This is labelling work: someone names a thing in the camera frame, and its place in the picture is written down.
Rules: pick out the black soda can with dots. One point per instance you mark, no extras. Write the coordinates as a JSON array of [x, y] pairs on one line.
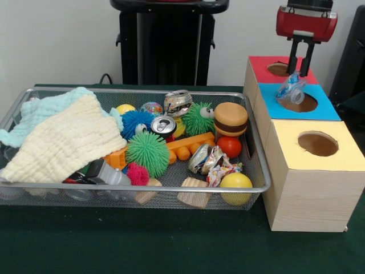
[[163, 125]]

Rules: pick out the neighbouring green covered table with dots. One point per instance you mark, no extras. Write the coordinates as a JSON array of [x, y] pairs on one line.
[[356, 114]]

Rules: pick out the red tomato ball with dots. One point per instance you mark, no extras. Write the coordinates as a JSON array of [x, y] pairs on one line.
[[229, 147]]

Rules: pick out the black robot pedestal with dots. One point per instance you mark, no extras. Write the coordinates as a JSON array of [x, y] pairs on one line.
[[159, 42]]

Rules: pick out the crushed clear plastic bottle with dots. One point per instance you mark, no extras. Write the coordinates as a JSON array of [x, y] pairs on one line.
[[291, 91]]

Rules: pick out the wooden box with three holes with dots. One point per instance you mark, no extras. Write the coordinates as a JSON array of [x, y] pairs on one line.
[[313, 199]]

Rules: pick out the cream waffle cloth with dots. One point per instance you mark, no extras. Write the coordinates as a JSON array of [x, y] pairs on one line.
[[62, 142]]

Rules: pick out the dark green table cloth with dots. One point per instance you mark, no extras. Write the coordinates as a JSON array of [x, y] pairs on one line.
[[142, 242]]

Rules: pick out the light blue waffle cloth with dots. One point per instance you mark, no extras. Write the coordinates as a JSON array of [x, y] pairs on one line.
[[37, 111]]

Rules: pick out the blue spiky ball with eyes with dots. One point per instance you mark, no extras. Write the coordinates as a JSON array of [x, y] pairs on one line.
[[134, 122]]

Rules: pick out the green spiky ball with eyes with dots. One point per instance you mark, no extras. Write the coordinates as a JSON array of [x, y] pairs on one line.
[[196, 121]]

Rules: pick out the toy burger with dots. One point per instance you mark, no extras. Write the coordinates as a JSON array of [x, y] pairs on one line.
[[231, 120]]

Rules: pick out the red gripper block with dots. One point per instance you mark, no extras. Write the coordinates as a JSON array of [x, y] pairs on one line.
[[305, 23]]

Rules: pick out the large yellow ball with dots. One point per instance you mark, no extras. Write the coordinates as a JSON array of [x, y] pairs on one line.
[[236, 188]]

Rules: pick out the plain green spiky ball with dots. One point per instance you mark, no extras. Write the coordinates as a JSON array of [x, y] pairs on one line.
[[148, 154]]

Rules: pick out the black chair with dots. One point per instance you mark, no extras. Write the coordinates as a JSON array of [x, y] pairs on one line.
[[353, 57]]

